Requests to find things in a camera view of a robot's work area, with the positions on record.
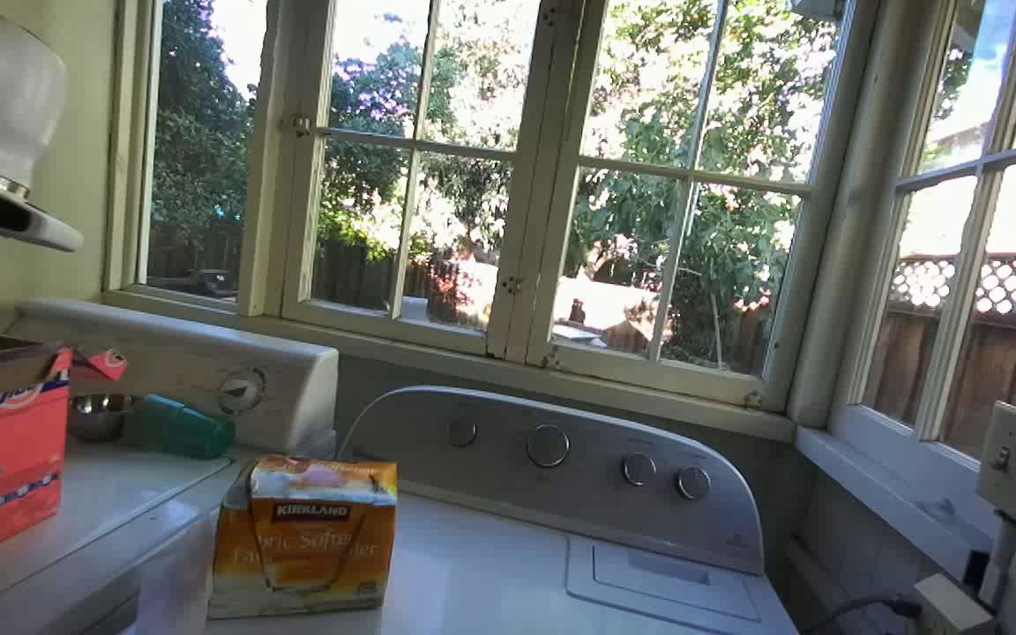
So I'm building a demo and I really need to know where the wooden garden fence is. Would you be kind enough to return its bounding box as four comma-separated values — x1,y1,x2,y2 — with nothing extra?
863,249,1016,460

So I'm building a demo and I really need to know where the small steel bowl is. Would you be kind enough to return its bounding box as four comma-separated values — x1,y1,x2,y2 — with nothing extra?
65,392,133,447

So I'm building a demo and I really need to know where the white wall light switch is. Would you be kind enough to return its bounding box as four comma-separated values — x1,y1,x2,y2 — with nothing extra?
977,399,1016,526

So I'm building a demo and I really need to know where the black power cord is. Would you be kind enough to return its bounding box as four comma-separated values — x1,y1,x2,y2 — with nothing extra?
811,593,923,635

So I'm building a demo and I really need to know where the white wooden window frame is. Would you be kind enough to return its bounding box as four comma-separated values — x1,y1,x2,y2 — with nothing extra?
97,0,1016,472

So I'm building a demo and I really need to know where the white washing machine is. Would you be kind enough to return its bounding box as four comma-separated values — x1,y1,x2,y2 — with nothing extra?
0,298,343,635

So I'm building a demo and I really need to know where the white dryer machine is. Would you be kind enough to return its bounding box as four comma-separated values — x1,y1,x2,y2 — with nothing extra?
133,383,802,635

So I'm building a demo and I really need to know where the orange Tide detergent box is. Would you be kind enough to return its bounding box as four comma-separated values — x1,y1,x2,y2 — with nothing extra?
0,330,133,564

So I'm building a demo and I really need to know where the white wall power adapter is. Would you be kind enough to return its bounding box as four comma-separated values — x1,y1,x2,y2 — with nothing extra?
909,573,999,635

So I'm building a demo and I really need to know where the green translucent plastic cup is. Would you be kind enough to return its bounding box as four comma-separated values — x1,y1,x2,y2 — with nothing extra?
122,392,240,462

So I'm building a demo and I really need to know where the large washer dial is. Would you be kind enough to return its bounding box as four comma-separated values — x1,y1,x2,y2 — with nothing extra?
220,362,267,415

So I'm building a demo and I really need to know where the Kirkland fabric softener box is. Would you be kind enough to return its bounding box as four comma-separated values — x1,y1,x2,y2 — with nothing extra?
204,452,402,626

